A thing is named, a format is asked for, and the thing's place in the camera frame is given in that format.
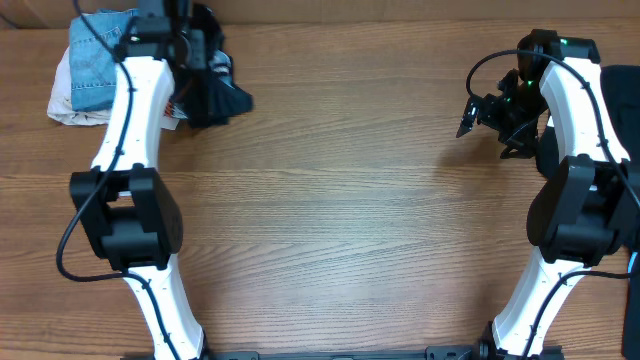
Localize black patterned sports jersey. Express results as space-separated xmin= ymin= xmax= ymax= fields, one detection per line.
xmin=167 ymin=3 xmax=255 ymax=129

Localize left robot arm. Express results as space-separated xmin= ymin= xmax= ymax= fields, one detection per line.
xmin=56 ymin=1 xmax=210 ymax=359

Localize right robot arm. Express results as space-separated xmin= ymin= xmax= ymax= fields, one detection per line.
xmin=458 ymin=29 xmax=639 ymax=359

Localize folded blue denim jeans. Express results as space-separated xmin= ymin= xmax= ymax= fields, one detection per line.
xmin=69 ymin=9 xmax=138 ymax=112

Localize black garment pile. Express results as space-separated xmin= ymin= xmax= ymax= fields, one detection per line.
xmin=536 ymin=65 xmax=639 ymax=178

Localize folded white cloth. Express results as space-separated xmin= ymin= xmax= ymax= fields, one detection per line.
xmin=46 ymin=47 xmax=181 ymax=131

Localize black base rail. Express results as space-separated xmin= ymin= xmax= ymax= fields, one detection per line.
xmin=119 ymin=344 xmax=566 ymax=360

